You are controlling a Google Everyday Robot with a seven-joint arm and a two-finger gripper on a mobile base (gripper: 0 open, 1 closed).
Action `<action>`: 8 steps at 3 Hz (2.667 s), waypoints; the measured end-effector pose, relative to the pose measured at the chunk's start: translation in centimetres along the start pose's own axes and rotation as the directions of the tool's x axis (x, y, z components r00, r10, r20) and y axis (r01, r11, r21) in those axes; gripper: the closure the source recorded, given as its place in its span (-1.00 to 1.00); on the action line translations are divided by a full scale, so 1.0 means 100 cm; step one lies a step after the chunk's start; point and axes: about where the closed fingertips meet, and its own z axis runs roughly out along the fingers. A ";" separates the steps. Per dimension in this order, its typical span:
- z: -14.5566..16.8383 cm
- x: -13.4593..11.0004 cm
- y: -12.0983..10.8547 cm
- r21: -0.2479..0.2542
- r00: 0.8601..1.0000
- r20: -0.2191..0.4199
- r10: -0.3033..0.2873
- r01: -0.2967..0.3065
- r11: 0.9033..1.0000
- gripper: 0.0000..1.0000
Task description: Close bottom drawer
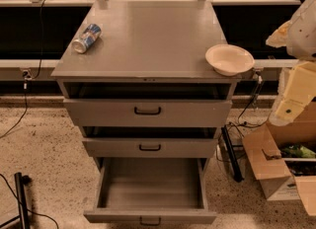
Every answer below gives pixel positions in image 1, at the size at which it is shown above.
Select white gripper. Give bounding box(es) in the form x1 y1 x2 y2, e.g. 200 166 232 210
269 61 316 126

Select grey bottom drawer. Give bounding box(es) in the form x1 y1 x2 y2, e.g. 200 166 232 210
84 158 216 226

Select grey drawer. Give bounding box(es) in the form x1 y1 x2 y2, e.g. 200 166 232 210
64 82 231 127
83 127 217 158
84 158 216 226

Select grey drawer cabinet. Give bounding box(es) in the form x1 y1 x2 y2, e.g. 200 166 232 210
50 0 243 175

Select grey top drawer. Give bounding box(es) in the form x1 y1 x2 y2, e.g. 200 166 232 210
64 82 231 127

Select grey middle drawer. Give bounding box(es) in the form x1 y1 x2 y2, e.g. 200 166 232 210
83 127 217 158

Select green bag in box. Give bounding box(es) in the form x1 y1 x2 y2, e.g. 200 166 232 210
280 144 316 159

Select white bowl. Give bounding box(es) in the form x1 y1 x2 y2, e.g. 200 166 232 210
205 44 255 76

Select brown cardboard box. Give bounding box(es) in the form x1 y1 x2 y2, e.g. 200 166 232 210
242 102 316 216

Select black bar on floor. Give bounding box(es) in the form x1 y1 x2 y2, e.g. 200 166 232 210
221 126 244 183

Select blue silver soda can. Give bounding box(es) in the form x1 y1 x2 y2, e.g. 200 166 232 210
72 24 102 53

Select black stand leg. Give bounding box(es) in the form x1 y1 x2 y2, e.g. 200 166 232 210
0 173 31 229

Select black cables right floor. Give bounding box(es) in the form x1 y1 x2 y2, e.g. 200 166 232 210
215 71 275 165

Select black cable left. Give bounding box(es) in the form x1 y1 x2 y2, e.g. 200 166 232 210
0 0 57 140

